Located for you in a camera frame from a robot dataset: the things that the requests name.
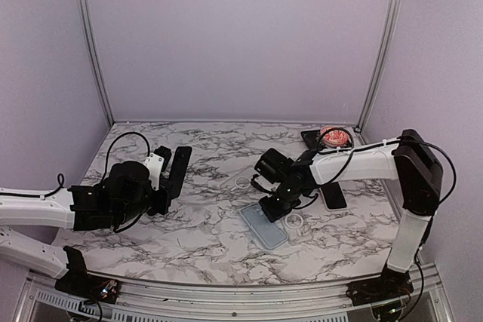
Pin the clear magsafe phone case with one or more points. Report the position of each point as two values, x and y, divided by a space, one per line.
297 229

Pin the right aluminium frame post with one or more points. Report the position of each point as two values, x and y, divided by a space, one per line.
388 32

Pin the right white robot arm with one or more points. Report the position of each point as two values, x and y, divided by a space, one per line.
406 159

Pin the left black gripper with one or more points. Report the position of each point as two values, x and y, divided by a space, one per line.
162 206

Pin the aluminium frame post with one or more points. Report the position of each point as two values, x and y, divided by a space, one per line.
388 32
94 60

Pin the front aluminium rail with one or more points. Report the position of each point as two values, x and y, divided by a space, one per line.
140 300

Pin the blue phone case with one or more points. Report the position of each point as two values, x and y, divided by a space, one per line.
266 232

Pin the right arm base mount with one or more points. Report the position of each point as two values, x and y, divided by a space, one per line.
389 285

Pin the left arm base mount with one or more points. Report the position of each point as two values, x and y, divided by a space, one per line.
78 282

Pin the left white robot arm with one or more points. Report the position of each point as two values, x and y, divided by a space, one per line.
130 190

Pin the black smartphone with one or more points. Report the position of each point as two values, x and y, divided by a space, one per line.
333 196

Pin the pink smartphone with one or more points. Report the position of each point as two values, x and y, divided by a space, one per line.
178 170

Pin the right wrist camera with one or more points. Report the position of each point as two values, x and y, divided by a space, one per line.
259 187

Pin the black patterned tray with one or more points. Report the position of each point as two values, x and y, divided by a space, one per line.
311 138

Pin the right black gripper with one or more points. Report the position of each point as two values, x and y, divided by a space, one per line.
272 214

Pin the red patterned bowl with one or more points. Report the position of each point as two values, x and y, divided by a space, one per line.
333 137

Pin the left aluminium frame post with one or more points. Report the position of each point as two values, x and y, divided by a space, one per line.
94 60

